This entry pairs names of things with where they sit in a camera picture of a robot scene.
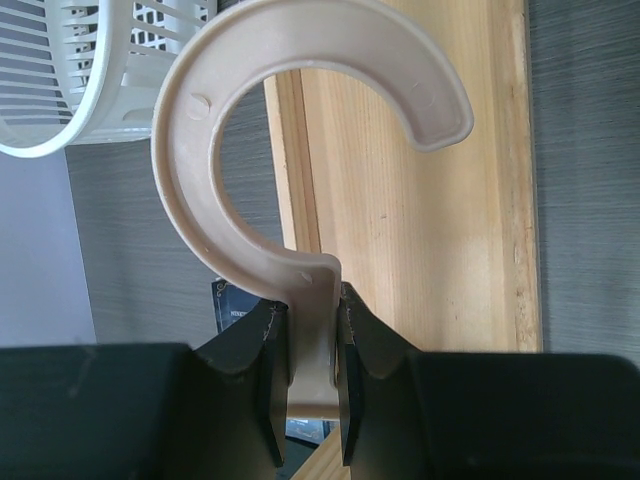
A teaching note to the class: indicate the dark blue book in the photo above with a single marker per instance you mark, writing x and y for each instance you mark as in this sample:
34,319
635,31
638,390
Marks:
231,303

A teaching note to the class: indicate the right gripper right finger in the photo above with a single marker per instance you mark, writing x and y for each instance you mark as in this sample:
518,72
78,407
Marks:
411,414

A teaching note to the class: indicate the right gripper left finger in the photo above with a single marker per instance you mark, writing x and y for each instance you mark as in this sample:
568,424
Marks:
150,410

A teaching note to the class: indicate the white plastic laundry basket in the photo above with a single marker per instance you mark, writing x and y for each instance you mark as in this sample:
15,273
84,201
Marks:
85,71

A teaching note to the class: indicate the wooden hanger rack stand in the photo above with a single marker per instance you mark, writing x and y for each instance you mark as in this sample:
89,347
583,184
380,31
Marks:
441,246

